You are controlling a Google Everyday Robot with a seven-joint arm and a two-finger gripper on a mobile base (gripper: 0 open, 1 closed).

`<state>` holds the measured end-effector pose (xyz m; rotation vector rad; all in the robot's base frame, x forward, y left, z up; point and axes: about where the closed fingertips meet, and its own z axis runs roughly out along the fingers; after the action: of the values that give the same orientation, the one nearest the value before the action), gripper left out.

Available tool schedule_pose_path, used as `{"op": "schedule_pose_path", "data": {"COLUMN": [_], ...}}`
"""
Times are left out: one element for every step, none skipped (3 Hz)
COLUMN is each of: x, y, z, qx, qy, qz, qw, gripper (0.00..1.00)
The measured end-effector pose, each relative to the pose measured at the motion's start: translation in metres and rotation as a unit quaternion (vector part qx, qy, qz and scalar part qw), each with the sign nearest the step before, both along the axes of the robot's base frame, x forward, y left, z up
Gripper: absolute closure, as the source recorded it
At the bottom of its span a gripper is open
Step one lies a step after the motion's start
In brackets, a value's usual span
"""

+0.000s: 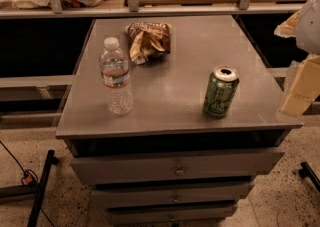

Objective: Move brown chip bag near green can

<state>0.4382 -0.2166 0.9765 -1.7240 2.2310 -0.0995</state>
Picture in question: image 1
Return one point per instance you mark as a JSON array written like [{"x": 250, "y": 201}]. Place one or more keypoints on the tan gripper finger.
[
  {"x": 302, "y": 86},
  {"x": 287, "y": 28}
]

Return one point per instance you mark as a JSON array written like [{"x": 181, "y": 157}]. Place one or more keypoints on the brown chip bag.
[{"x": 148, "y": 40}]

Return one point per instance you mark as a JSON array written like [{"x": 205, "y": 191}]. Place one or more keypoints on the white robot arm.
[{"x": 308, "y": 27}]

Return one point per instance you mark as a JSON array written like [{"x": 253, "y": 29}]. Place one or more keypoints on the green soda can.
[{"x": 221, "y": 88}]

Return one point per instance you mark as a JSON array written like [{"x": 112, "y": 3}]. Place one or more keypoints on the black stand foot right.
[{"x": 306, "y": 172}]

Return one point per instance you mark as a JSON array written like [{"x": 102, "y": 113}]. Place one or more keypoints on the grey drawer cabinet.
[{"x": 168, "y": 160}]

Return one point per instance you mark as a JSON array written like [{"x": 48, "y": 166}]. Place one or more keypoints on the clear plastic water bottle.
[{"x": 114, "y": 66}]

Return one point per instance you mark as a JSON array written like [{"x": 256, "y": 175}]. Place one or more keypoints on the black stand leg left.
[{"x": 34, "y": 186}]

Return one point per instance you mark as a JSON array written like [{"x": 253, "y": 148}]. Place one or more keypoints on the metal shelf rail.
[{"x": 121, "y": 8}]

